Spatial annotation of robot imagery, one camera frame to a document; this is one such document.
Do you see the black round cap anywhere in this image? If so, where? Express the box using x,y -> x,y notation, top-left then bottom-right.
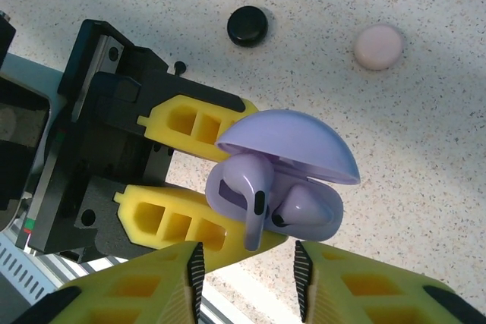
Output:
226,5 -> 270,48

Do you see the pink earbud charging case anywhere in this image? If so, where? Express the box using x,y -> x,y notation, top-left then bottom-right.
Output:
352,24 -> 405,71

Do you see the purple earbud charging case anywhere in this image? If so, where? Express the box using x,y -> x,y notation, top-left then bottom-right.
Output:
204,109 -> 361,244

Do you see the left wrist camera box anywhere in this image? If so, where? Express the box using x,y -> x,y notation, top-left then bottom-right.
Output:
0,52 -> 68,234

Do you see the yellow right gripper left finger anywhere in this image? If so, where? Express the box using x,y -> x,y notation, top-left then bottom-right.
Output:
17,240 -> 208,324

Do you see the slotted white cable duct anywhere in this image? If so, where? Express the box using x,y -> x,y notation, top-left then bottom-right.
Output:
0,240 -> 54,304

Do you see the purple wireless earbud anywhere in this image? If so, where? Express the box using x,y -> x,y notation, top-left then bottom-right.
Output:
221,153 -> 273,252

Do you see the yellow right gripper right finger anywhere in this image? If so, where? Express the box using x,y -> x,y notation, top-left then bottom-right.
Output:
294,239 -> 486,324

